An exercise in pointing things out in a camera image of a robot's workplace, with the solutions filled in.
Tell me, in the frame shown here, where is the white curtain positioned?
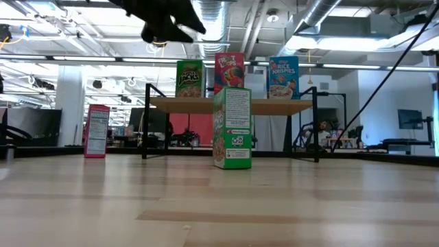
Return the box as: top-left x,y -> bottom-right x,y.
253,115 -> 292,150

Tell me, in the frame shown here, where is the wooden shelf with black frame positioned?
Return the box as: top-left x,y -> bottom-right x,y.
141,83 -> 346,164

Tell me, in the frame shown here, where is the blue Rice Krispies cereal box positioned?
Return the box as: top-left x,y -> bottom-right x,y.
268,55 -> 300,101

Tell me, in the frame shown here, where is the silver ribbed ventilation duct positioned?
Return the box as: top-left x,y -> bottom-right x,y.
190,0 -> 230,89

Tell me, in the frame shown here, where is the silver smooth ventilation duct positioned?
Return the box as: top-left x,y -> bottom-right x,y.
284,0 -> 344,52

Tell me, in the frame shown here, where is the black ceiling device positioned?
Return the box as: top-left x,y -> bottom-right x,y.
0,23 -> 13,43

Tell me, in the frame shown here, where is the pink panel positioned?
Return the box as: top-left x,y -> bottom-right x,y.
168,113 -> 214,148

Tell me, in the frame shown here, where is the white column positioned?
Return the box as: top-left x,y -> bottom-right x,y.
56,67 -> 86,148

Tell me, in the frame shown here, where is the person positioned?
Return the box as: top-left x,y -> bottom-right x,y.
317,119 -> 332,149

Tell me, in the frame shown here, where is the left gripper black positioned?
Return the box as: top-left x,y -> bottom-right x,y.
109,0 -> 207,44

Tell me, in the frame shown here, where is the red Froot Loops cereal box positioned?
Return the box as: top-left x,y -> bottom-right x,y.
214,52 -> 246,95
83,104 -> 111,159

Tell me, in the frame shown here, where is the dark monitor on arm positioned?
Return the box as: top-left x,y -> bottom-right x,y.
397,108 -> 425,130

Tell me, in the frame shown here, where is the black fabric partition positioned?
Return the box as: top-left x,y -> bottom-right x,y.
0,107 -> 63,148

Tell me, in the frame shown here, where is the black monitor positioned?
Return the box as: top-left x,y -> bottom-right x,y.
128,107 -> 169,133

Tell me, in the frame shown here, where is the black standing desk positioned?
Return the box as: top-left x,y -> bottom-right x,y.
363,116 -> 436,155

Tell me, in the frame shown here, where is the green Apple Jacks cereal box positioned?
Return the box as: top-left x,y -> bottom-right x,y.
175,60 -> 206,98
212,86 -> 254,170

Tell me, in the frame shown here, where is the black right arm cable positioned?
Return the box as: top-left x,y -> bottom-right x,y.
330,3 -> 439,154

